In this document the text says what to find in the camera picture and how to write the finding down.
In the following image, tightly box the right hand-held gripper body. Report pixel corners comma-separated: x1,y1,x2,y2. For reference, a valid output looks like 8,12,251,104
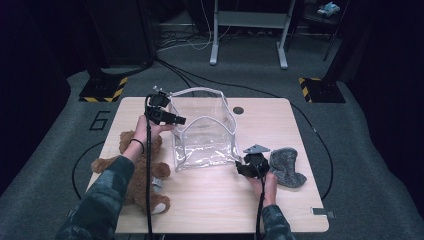
243,143,270,178

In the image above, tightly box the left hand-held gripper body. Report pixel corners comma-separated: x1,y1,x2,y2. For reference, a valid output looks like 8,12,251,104
145,85,171,125

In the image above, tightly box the grey fluffy cloth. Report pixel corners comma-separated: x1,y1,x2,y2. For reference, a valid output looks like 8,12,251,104
268,147,308,188

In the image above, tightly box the clear plastic bag white trim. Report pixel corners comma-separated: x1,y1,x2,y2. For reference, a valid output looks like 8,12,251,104
168,86,242,173

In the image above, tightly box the brown teddy bear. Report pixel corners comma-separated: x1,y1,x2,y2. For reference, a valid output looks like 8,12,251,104
91,130,172,215

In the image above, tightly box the person's right hand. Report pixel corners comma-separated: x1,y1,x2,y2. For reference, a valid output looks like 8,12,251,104
248,171,278,208

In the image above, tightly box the person's left hand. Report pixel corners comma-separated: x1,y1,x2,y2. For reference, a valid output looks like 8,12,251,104
133,114,176,148

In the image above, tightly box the black yellow-striped stand base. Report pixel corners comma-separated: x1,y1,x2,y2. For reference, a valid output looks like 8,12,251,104
78,77,129,103
298,77,347,104

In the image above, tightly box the black cabinet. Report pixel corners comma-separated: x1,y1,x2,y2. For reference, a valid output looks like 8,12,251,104
83,0,156,68

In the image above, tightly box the grey tape strip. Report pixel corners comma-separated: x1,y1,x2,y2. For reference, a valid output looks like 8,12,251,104
311,207,336,219

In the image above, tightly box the dark side table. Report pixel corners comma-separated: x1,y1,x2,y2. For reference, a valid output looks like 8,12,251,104
299,0,346,63

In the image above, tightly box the blue and white packet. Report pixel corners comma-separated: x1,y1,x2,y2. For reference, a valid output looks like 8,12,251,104
316,1,341,18

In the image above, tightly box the pair of black floor cables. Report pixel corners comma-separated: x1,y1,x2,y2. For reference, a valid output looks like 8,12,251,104
154,58,218,98

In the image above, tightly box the right hand-held gripper cable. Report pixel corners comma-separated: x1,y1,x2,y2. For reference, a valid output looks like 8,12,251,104
251,163,268,240

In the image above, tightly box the hand-held gripper cable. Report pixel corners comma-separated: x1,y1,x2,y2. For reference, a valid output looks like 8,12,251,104
251,163,268,240
143,94,154,240

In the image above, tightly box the black hair tie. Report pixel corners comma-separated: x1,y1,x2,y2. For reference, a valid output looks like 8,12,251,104
129,138,145,155

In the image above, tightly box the long black floor cable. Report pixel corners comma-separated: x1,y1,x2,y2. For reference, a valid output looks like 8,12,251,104
154,58,334,201

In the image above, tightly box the tangle of black cables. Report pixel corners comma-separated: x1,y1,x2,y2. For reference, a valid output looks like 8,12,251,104
156,29,214,48

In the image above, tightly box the left hand-held gripper cable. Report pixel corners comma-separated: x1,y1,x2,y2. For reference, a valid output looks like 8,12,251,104
143,94,154,240

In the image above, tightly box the white floor cable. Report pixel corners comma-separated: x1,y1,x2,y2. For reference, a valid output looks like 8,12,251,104
156,0,231,53

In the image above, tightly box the curved black floor cable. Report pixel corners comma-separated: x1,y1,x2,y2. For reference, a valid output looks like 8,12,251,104
70,141,105,201

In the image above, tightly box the white metal desk frame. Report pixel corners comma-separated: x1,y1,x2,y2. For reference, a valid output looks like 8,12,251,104
209,0,297,70

